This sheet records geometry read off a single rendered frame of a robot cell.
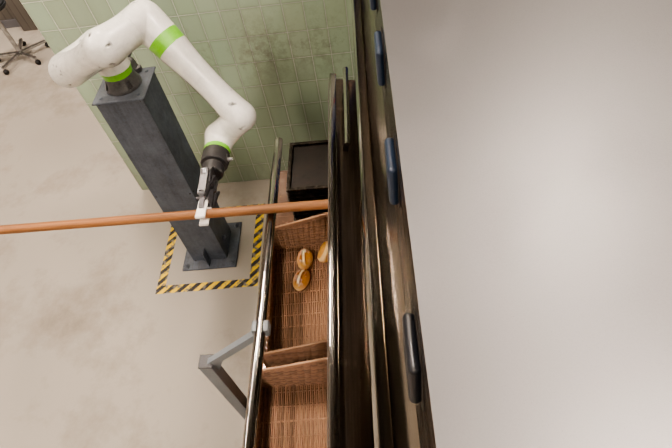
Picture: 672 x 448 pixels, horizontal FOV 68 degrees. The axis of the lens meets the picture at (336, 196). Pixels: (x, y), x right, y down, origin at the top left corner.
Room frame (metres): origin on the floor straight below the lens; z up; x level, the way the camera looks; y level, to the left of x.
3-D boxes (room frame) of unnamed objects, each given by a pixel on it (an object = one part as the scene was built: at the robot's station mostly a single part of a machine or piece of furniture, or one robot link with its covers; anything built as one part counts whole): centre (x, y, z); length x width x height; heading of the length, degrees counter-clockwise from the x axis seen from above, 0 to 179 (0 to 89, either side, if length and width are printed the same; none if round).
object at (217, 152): (1.25, 0.38, 1.19); 0.12 x 0.06 x 0.09; 82
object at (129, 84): (1.85, 0.77, 1.23); 0.26 x 0.15 x 0.06; 173
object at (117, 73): (1.78, 0.79, 1.36); 0.16 x 0.13 x 0.19; 139
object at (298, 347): (0.98, 0.11, 0.72); 0.56 x 0.49 x 0.28; 174
